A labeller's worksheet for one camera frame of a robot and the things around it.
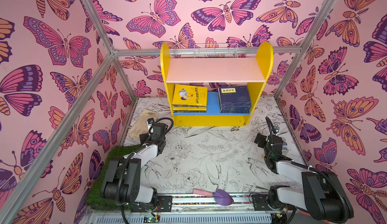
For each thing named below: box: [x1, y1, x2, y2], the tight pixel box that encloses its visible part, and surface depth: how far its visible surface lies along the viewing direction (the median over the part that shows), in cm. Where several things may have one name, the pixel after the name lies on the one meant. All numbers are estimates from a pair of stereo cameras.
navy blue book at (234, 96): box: [217, 85, 252, 107], surface depth 94 cm
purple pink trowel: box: [192, 188, 235, 206], surface depth 77 cm
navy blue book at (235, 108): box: [220, 102, 252, 114], surface depth 93 cm
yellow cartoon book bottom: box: [172, 84, 208, 107], surface depth 94 cm
